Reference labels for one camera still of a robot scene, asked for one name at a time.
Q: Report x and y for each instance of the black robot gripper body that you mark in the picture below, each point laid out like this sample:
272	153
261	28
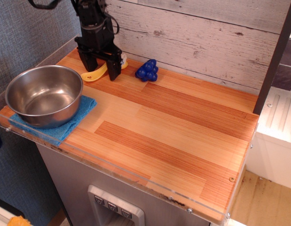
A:
98	39

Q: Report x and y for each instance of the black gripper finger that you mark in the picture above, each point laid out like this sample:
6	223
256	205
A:
89	61
114	66

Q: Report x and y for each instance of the yellow brush white bristles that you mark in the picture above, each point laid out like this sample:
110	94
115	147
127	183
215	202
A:
95	75

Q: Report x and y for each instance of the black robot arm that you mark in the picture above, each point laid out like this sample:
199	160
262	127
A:
92	12

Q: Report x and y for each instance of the blue toy grape bunch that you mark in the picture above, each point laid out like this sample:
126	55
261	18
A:
148	71

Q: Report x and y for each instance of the stainless steel bowl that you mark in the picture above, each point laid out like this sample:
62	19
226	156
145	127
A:
46	96

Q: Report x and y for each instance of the clear acrylic table guard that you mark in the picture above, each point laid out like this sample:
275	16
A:
186	147

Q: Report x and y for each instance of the silver dispenser panel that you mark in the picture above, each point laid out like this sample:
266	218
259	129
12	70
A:
109	209

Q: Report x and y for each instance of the orange object bottom left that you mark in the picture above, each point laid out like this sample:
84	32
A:
18	221

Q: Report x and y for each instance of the white toy sink unit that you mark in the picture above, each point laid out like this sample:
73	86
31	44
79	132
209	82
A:
270	152

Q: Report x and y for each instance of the dark right frame post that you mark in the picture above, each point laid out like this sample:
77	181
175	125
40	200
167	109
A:
276	58

